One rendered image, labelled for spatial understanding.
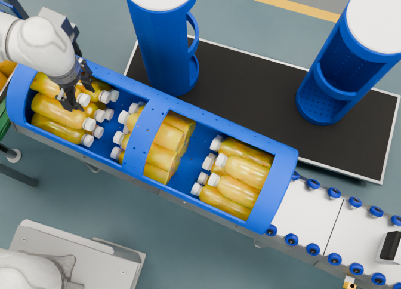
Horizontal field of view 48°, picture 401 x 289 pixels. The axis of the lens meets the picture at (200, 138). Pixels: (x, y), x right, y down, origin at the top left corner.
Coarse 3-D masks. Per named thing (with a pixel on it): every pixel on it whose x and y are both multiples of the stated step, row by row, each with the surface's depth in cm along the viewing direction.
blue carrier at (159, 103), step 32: (96, 64) 143; (32, 96) 149; (128, 96) 156; (160, 96) 137; (32, 128) 141; (224, 128) 133; (96, 160) 142; (128, 160) 133; (192, 160) 156; (288, 160) 129; (256, 224) 130
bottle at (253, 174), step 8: (224, 160) 133; (232, 160) 133; (240, 160) 132; (248, 160) 134; (224, 168) 134; (232, 168) 132; (240, 168) 131; (248, 168) 131; (256, 168) 132; (264, 168) 132; (232, 176) 133; (240, 176) 132; (248, 176) 131; (256, 176) 131; (264, 176) 131; (248, 184) 133; (256, 184) 132
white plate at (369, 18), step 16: (352, 0) 163; (368, 0) 163; (384, 0) 163; (400, 0) 163; (352, 16) 161; (368, 16) 161; (384, 16) 161; (400, 16) 161; (352, 32) 160; (368, 32) 160; (384, 32) 160; (400, 32) 160; (368, 48) 159; (384, 48) 158; (400, 48) 158
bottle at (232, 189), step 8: (224, 176) 137; (216, 184) 137; (224, 184) 135; (232, 184) 134; (240, 184) 135; (224, 192) 135; (232, 192) 134; (240, 192) 134; (248, 192) 134; (256, 192) 134; (232, 200) 136; (240, 200) 134; (248, 200) 134; (256, 200) 133
